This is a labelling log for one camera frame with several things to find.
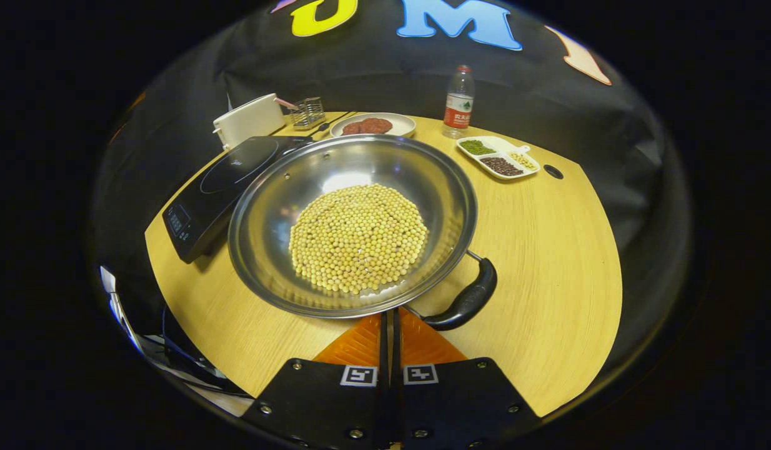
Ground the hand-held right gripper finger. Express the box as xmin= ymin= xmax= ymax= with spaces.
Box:
xmin=239 ymin=311 xmax=389 ymax=450
xmin=392 ymin=307 xmax=542 ymax=450

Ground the steel pot with black handle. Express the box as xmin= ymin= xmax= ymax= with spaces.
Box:
xmin=227 ymin=134 xmax=499 ymax=332

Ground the black induction cooktop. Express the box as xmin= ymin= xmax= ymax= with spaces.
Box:
xmin=162 ymin=136 xmax=311 ymax=264

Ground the pile of yellow soybeans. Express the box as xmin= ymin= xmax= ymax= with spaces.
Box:
xmin=289 ymin=183 xmax=430 ymax=296

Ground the dark red beans portion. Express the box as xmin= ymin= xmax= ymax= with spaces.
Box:
xmin=479 ymin=156 xmax=525 ymax=177

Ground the white round plate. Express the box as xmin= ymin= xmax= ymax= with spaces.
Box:
xmin=330 ymin=112 xmax=417 ymax=139

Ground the white divided dish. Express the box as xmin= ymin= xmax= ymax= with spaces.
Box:
xmin=456 ymin=136 xmax=541 ymax=181

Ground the clear plastic water bottle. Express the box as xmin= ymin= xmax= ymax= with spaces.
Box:
xmin=442 ymin=65 xmax=475 ymax=139

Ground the white toaster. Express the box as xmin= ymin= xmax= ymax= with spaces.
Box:
xmin=212 ymin=93 xmax=287 ymax=151

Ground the metal wire basket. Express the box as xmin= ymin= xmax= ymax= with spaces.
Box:
xmin=290 ymin=96 xmax=327 ymax=131

